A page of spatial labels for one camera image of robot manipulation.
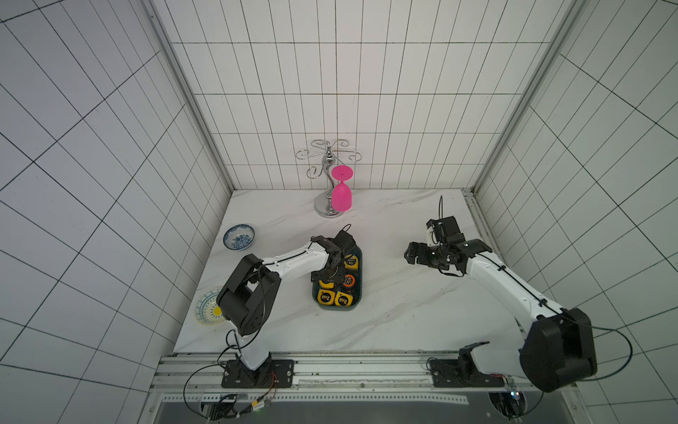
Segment yellow tape measure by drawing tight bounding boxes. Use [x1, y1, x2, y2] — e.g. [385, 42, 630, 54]
[317, 289, 335, 306]
[335, 291, 354, 307]
[319, 280, 335, 290]
[344, 254, 359, 270]

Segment black orange tape measure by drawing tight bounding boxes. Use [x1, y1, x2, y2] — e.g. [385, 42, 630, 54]
[343, 274, 356, 289]

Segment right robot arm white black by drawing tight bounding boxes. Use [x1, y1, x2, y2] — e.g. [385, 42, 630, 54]
[404, 239, 598, 392]

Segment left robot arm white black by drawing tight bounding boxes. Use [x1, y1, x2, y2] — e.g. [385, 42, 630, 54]
[216, 230, 362, 385]

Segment dark teal storage box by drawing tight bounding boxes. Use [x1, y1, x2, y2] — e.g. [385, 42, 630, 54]
[311, 247, 363, 311]

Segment silver glass holder stand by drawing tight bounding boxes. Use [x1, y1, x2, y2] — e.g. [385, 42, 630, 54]
[295, 139, 362, 218]

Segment pink plastic wine glass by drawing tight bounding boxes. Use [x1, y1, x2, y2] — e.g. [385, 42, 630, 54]
[331, 165, 354, 212]

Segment blue white patterned bowl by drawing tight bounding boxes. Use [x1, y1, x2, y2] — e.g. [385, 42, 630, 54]
[222, 224, 256, 251]

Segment yellow green patterned plate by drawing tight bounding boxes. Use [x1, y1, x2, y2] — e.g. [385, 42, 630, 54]
[194, 288, 225, 326]

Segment right electronics board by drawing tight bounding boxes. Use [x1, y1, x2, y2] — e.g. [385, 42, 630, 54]
[493, 376, 526, 420]

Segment electronics board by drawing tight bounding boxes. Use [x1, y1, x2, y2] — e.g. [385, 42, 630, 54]
[200, 394, 271, 422]
[493, 376, 526, 420]

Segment left electronics board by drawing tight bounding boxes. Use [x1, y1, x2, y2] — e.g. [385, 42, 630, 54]
[200, 394, 271, 422]

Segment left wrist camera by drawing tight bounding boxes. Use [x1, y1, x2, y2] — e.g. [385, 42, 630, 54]
[333, 230, 356, 254]

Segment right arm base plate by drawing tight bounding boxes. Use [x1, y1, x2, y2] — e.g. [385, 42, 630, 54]
[426, 358, 505, 388]

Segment aluminium mounting rail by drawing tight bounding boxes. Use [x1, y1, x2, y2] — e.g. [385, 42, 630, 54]
[138, 352, 591, 424]

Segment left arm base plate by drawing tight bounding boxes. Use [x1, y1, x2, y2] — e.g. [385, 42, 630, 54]
[221, 359, 296, 389]

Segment left base cable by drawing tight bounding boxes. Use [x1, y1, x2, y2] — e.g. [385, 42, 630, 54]
[182, 328, 276, 420]

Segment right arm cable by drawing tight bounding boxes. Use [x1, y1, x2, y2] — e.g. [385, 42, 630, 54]
[426, 312, 634, 420]

